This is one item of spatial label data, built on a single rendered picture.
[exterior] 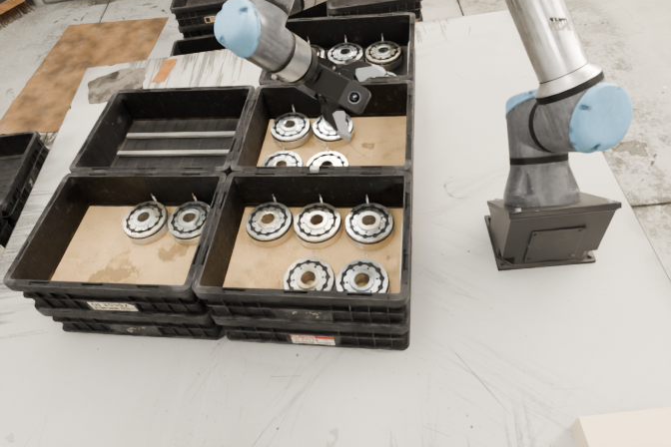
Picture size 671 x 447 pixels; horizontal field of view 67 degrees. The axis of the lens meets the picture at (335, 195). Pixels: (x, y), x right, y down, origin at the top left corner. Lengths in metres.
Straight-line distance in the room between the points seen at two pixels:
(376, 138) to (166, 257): 0.57
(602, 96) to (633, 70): 2.01
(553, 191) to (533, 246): 0.13
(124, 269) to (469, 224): 0.80
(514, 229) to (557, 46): 0.36
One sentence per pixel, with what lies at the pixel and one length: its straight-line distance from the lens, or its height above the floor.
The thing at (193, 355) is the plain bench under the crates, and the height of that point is 0.70.
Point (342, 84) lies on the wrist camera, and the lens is 0.88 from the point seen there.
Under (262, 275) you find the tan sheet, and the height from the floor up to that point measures 0.83.
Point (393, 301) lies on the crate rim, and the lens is 0.90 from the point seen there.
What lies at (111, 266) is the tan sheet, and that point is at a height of 0.83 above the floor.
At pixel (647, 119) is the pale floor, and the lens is 2.72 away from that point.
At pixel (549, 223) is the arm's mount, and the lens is 1.10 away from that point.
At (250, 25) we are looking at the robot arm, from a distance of 0.78.
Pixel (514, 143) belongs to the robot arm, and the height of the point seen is 0.95.
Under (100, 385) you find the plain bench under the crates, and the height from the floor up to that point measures 0.70.
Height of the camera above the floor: 1.72
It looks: 50 degrees down
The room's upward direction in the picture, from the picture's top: 12 degrees counter-clockwise
